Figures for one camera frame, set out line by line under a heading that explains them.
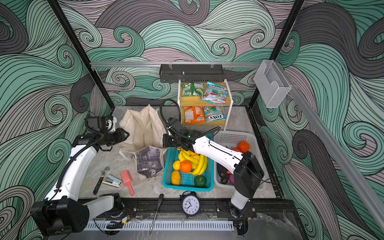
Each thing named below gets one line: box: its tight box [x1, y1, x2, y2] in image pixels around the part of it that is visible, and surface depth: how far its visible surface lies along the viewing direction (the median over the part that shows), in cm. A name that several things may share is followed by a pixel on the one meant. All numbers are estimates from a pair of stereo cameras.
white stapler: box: [102, 174, 122, 188], surface depth 82 cm
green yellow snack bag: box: [181, 82, 204, 98], surface depth 80 cm
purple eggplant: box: [216, 162, 229, 185], surface depth 81 cm
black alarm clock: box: [179, 190, 201, 218], surface depth 74 cm
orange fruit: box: [180, 160, 192, 173], surface depth 83 cm
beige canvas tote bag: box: [119, 104, 169, 180], surface depth 83 cm
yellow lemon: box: [172, 160, 181, 171], surface depth 85 cm
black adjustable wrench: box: [93, 166, 110, 195], surface depth 86 cm
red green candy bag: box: [201, 81, 228, 106], surface depth 78 cm
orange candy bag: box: [183, 106, 206, 125], surface depth 94 cm
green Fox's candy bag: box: [203, 106, 227, 123], surface depth 94 cm
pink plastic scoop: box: [121, 170, 135, 197], surface depth 83 cm
